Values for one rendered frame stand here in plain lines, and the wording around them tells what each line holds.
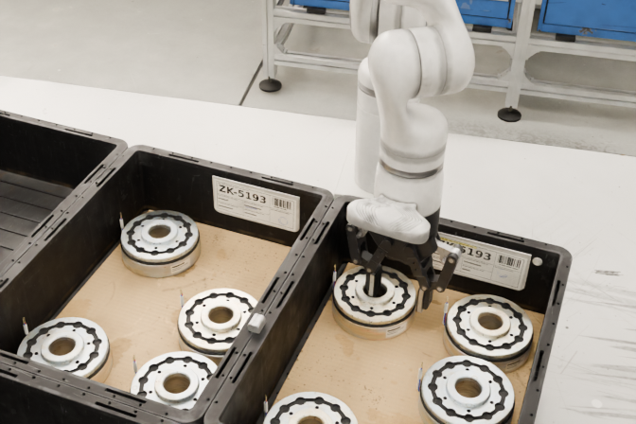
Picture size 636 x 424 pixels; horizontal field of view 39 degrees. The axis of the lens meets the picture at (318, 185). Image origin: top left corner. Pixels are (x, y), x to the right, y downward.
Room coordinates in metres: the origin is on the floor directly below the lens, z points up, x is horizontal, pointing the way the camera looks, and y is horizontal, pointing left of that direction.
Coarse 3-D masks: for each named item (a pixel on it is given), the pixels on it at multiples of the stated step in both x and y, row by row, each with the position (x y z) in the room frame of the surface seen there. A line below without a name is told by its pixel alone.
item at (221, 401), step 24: (336, 216) 0.87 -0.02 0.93; (312, 240) 0.82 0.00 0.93; (504, 240) 0.83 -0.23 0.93; (528, 240) 0.83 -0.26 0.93; (288, 288) 0.74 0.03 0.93; (552, 288) 0.75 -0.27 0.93; (552, 312) 0.71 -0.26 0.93; (264, 336) 0.67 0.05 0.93; (552, 336) 0.67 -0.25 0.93; (240, 360) 0.63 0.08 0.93; (240, 384) 0.60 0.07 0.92; (528, 384) 0.61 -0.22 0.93; (216, 408) 0.57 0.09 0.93; (528, 408) 0.58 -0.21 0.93
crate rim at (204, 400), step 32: (128, 160) 0.98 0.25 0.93; (192, 160) 0.98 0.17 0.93; (96, 192) 0.91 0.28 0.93; (320, 192) 0.92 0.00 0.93; (64, 224) 0.84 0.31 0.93; (32, 256) 0.78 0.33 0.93; (288, 256) 0.79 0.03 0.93; (0, 288) 0.74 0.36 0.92; (0, 352) 0.63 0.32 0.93; (96, 384) 0.60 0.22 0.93; (192, 416) 0.56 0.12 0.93
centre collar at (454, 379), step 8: (456, 376) 0.67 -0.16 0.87; (464, 376) 0.67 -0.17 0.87; (472, 376) 0.67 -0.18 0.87; (480, 376) 0.67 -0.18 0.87; (448, 384) 0.66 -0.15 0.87; (480, 384) 0.66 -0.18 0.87; (488, 384) 0.66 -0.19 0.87; (448, 392) 0.65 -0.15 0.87; (456, 392) 0.65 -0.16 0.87; (488, 392) 0.65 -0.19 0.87; (456, 400) 0.64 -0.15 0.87; (464, 400) 0.64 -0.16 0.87; (472, 400) 0.64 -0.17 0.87; (480, 400) 0.64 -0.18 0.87
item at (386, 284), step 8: (360, 280) 0.82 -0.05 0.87; (384, 280) 0.82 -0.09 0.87; (360, 288) 0.81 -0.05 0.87; (384, 288) 0.82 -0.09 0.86; (392, 288) 0.81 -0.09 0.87; (360, 296) 0.79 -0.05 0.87; (368, 296) 0.79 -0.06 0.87; (384, 296) 0.79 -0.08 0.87; (392, 296) 0.80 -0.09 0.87; (368, 304) 0.79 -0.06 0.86; (376, 304) 0.78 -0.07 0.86; (384, 304) 0.79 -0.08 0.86
